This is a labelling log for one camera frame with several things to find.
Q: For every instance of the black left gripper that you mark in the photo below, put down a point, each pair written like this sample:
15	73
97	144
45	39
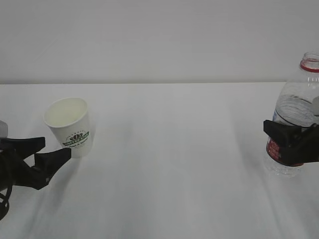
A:
14	171

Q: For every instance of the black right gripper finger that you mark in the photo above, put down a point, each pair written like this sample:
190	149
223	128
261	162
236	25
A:
292	145

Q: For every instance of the clear water bottle red label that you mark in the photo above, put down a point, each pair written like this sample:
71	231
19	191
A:
294	105

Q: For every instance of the white paper cup green logo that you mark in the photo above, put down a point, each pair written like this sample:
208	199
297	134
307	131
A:
68	119

